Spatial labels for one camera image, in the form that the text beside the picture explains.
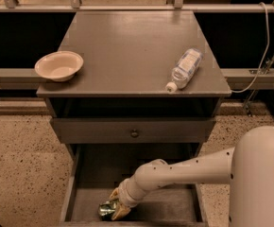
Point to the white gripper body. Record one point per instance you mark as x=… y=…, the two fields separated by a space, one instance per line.
x=127 y=195

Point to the round dark drawer knob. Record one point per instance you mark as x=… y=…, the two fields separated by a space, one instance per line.
x=134 y=133

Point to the clear plastic water bottle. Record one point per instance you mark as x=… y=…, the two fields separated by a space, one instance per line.
x=184 y=70

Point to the crushed green can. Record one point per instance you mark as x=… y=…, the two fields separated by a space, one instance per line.
x=107 y=210

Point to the grey top drawer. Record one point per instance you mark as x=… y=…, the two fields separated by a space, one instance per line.
x=117 y=130

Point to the open grey middle drawer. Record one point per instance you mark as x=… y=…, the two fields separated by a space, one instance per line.
x=99 y=168

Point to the white bowl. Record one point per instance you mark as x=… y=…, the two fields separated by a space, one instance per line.
x=59 y=66

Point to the grey wooden drawer cabinet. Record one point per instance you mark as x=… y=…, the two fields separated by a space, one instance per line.
x=128 y=58

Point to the metal railing frame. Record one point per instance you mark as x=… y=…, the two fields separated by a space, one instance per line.
x=32 y=28

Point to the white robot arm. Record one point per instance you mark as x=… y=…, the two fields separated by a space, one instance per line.
x=247 y=168

